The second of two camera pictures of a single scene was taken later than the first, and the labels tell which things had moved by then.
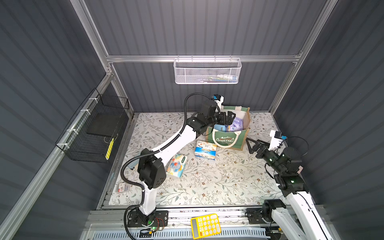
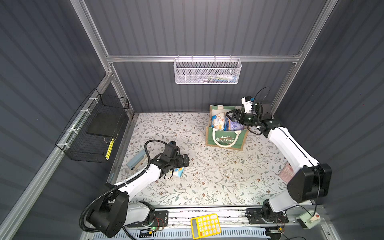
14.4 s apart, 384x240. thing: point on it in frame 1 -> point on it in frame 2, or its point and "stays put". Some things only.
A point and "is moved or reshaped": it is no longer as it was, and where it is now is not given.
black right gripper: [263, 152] -> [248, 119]
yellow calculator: [205, 225] stays put
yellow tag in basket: [109, 149] stays put
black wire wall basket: [87, 137] stays put
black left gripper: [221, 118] -> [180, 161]
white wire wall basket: [207, 71] stays put
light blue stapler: [132, 165] stays put
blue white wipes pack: [205, 149] is moved or reshaped
